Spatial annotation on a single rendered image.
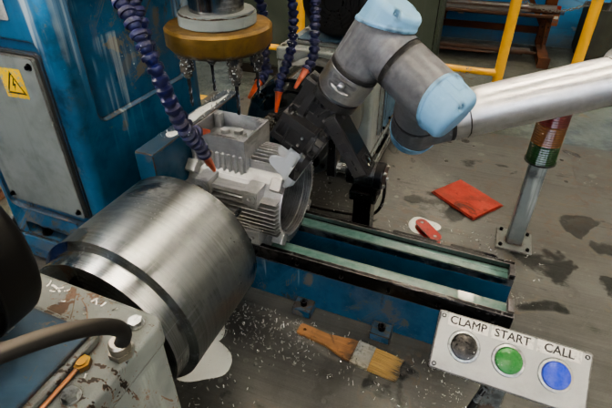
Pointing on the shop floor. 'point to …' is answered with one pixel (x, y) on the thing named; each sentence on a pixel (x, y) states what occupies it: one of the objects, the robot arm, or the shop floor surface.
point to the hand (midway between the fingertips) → (290, 183)
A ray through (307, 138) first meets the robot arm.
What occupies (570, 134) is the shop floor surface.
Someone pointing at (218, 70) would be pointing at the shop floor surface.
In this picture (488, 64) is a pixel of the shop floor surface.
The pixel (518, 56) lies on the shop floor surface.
